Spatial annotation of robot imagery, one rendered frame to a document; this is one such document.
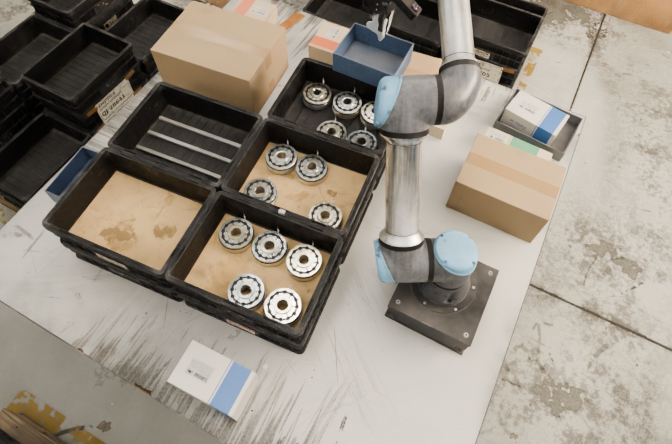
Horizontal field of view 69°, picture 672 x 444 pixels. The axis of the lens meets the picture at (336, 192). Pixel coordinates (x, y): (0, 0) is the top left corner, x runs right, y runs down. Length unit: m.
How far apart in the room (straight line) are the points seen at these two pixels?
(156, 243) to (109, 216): 0.18
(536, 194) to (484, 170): 0.17
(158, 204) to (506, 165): 1.11
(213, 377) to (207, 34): 1.21
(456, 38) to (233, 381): 1.03
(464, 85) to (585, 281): 1.64
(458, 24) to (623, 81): 2.37
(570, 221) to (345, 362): 1.60
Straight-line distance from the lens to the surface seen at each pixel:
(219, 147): 1.69
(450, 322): 1.45
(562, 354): 2.44
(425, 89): 1.11
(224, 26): 1.99
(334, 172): 1.59
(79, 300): 1.71
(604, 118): 3.24
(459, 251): 1.28
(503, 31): 2.73
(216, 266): 1.47
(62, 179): 1.91
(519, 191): 1.64
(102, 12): 2.91
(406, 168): 1.16
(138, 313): 1.63
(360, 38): 1.63
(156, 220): 1.59
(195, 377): 1.43
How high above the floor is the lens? 2.16
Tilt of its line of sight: 59 degrees down
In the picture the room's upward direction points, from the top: 2 degrees clockwise
